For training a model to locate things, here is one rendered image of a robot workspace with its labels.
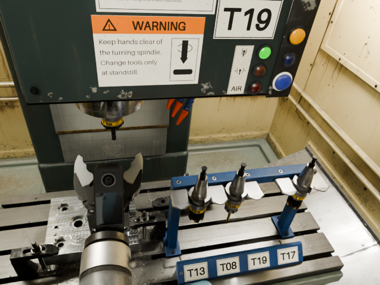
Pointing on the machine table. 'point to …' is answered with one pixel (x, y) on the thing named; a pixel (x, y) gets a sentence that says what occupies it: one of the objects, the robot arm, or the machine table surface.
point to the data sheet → (157, 6)
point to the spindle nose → (109, 108)
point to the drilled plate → (71, 254)
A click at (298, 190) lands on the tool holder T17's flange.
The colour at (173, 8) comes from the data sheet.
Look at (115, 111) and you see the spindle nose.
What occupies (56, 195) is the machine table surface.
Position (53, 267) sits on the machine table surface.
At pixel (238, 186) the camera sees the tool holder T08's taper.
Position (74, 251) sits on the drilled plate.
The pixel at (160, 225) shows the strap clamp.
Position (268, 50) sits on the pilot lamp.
